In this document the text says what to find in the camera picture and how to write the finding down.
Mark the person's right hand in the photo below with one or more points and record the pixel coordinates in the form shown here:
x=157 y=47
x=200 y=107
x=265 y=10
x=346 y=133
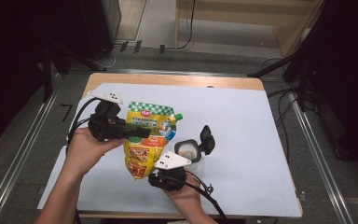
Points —
x=188 y=197

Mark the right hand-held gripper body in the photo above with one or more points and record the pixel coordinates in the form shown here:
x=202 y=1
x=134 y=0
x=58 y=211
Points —
x=171 y=160

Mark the metal floor rail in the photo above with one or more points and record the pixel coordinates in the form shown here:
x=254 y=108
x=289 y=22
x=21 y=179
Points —
x=15 y=161
x=317 y=155

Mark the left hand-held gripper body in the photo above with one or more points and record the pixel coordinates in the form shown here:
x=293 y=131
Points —
x=105 y=127

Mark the yellow sauce pouch green spout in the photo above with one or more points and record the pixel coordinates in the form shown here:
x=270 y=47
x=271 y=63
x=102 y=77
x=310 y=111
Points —
x=146 y=149

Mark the clear container with black lid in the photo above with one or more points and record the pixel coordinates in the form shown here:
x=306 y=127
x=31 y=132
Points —
x=188 y=151

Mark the black stand leg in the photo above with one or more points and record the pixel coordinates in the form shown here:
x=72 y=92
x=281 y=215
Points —
x=270 y=67

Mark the white paper sheet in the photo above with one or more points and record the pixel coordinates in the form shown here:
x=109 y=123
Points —
x=245 y=149

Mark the black cabinet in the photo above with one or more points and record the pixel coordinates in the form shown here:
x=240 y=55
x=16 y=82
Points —
x=101 y=25

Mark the person's left hand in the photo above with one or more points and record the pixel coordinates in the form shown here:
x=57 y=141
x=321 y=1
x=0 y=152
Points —
x=80 y=152

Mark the light wooden frame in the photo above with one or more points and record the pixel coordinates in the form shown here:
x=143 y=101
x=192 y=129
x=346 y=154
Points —
x=230 y=6

